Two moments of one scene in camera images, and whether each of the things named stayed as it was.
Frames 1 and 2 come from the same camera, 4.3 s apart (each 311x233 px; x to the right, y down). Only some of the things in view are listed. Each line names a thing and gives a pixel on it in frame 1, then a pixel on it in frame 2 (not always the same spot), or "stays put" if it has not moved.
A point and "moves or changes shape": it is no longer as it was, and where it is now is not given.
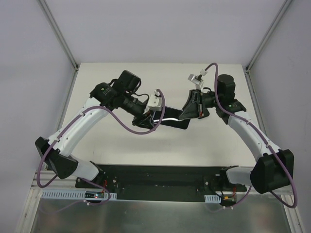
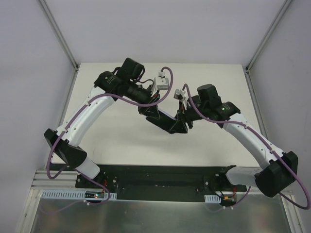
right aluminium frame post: x=285 y=5 stays put
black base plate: x=162 y=181 stays put
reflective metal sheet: x=263 y=215 stays put
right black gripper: x=198 y=104 to x=184 y=119
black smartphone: x=171 y=118 moves or changes shape
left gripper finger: x=143 y=121 to x=153 y=112
